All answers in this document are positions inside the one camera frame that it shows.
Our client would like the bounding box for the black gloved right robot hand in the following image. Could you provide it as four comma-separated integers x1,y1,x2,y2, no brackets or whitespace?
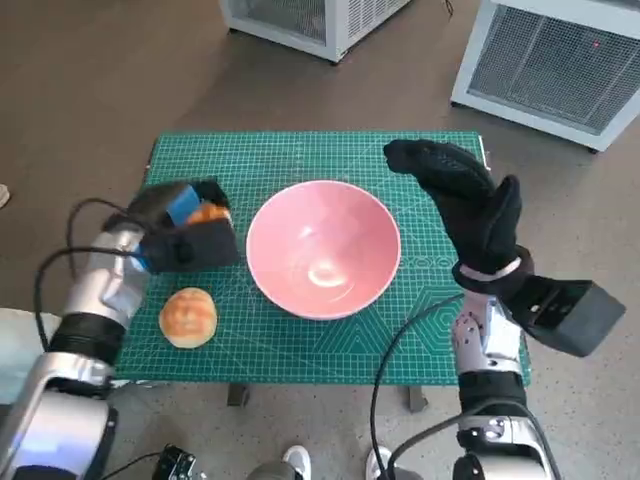
382,138,524,276

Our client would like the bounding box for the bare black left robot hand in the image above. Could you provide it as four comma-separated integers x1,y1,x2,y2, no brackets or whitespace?
127,175,232,235

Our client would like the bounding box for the orange toy croissant bread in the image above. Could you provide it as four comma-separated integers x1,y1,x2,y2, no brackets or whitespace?
187,203,232,226

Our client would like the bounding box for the round toy bread bun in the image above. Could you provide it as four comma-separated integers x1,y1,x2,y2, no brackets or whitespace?
158,286,220,349

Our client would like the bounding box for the pink bowl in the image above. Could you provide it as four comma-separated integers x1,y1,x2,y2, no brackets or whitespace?
245,180,402,321

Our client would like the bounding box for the green cutting mat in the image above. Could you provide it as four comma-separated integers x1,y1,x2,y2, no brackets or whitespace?
115,131,532,386

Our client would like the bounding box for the large white mesh cabinet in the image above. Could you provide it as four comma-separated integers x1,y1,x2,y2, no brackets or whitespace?
450,0,640,155

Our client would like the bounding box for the small white mesh cabinet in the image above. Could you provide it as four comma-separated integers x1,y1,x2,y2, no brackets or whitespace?
218,0,416,64

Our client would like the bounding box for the white shoe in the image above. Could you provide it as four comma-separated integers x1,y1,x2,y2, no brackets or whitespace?
366,445,396,480
282,444,313,480

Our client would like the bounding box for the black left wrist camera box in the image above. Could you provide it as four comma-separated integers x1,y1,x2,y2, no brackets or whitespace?
139,218,240,274

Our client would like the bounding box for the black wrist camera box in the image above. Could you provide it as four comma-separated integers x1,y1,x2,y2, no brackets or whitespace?
139,218,240,274
509,276,627,357

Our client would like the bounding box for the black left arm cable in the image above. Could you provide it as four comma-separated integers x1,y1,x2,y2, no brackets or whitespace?
33,247,144,352
66,198,132,277

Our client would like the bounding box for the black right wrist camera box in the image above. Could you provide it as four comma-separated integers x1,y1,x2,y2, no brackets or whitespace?
509,276,627,357

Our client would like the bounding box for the long black robot cable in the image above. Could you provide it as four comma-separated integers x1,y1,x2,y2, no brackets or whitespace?
368,293,466,480

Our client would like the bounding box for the short black robot cable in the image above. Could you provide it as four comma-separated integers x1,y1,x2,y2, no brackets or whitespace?
389,413,467,474

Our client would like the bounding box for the black robot waist mount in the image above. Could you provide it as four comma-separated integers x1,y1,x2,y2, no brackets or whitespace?
155,443,197,480

